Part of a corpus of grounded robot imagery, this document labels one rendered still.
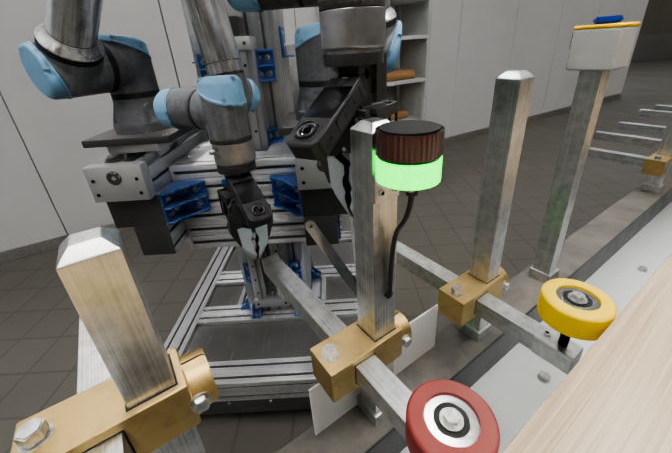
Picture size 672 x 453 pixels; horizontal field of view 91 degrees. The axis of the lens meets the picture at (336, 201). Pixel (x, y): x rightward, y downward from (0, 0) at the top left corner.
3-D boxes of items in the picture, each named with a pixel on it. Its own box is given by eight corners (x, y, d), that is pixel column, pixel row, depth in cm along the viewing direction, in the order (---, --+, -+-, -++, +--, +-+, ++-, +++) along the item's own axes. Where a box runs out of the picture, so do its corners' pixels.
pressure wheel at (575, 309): (540, 381, 44) (560, 316, 39) (517, 333, 51) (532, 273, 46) (606, 386, 43) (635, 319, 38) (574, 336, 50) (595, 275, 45)
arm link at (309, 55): (303, 78, 94) (298, 24, 88) (350, 75, 92) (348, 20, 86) (292, 82, 83) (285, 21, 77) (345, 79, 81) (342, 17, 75)
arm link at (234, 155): (258, 139, 60) (213, 149, 56) (262, 163, 62) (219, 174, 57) (244, 133, 65) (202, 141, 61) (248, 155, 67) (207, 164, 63)
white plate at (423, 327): (313, 432, 49) (307, 387, 44) (432, 343, 62) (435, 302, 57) (315, 436, 48) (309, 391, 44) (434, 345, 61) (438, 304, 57)
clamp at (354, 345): (312, 375, 44) (309, 348, 42) (387, 326, 51) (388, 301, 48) (337, 408, 40) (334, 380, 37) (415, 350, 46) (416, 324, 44)
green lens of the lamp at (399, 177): (362, 177, 32) (362, 155, 31) (406, 163, 35) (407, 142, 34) (408, 196, 27) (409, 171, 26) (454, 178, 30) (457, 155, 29)
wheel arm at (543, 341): (363, 245, 78) (363, 229, 76) (374, 240, 79) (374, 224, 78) (566, 380, 45) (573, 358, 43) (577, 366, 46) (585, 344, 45)
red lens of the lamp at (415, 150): (362, 152, 31) (361, 129, 30) (407, 139, 34) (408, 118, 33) (409, 168, 26) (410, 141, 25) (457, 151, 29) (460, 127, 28)
